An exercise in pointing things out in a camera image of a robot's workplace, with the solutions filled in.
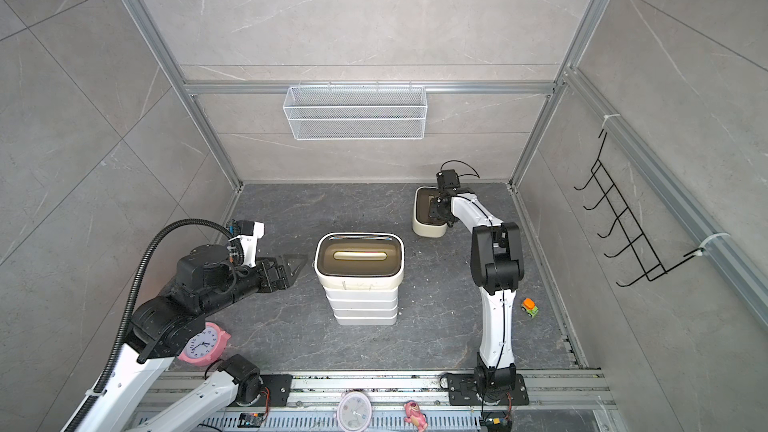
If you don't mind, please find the black corrugated left cable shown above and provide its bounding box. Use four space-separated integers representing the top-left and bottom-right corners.
62 218 235 432

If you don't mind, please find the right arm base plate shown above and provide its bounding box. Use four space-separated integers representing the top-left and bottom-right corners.
439 371 530 406

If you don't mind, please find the brown lid tissue box back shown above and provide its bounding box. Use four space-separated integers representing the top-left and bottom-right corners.
412 186 448 239

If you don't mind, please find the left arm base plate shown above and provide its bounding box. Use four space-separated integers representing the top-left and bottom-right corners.
235 374 293 407

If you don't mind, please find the grey lid tissue box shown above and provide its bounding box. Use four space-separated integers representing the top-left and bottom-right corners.
324 286 399 302
328 298 398 310

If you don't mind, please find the grey lid tissue box front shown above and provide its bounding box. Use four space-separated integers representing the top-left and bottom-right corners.
328 298 398 310

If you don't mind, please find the grey lid tissue box back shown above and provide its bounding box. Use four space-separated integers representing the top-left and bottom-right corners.
324 286 399 302

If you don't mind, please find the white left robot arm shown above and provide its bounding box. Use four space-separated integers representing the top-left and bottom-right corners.
64 240 308 431

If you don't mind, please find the pink alarm clock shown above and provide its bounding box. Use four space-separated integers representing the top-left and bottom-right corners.
179 322 231 366

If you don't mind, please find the bamboo lid tissue box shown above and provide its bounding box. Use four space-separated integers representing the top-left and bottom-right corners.
333 306 398 320
335 315 397 326

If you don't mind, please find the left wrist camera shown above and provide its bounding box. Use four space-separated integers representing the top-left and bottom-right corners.
228 219 265 268

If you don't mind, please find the brown lid tissue box front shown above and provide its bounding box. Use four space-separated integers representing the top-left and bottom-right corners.
313 232 405 291

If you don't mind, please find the black wire hook rack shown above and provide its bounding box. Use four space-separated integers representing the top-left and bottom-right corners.
573 130 705 288

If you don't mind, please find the brown lid tissue box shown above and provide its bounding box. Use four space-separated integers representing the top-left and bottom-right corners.
313 232 405 291
412 186 448 239

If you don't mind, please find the small orange green toy car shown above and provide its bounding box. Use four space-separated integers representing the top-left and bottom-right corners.
521 298 539 318

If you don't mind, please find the pink bear figurine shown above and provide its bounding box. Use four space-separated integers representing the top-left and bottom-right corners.
404 401 428 432

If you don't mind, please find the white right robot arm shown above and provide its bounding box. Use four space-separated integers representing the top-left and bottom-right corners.
429 188 524 403

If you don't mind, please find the white wire mesh basket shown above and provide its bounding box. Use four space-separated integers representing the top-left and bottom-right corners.
283 85 428 141

